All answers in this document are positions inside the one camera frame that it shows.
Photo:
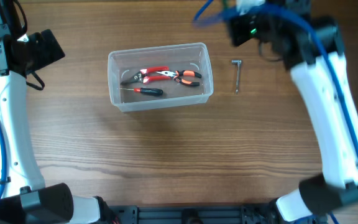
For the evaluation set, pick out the green handled screwdriver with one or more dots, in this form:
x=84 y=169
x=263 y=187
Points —
x=225 y=4

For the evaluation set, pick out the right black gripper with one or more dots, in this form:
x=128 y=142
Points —
x=235 y=37

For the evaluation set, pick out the red handled pruning shears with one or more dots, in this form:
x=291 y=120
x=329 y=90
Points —
x=145 y=76

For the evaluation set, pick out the orange black needle-nose pliers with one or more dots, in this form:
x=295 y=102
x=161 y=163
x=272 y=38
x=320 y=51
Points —
x=180 y=77

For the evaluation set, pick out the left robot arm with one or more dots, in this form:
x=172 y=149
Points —
x=24 y=197

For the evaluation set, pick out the red and black screwdriver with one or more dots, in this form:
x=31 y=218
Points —
x=145 y=91

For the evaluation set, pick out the small metal socket wrench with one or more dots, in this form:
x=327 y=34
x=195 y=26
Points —
x=238 y=63

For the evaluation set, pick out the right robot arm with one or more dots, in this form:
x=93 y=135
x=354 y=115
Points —
x=312 y=50

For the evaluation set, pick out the clear plastic container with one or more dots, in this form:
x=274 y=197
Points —
x=123 y=64

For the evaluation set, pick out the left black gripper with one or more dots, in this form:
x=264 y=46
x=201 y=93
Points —
x=50 y=50

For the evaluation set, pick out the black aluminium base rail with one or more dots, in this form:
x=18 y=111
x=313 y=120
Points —
x=244 y=214

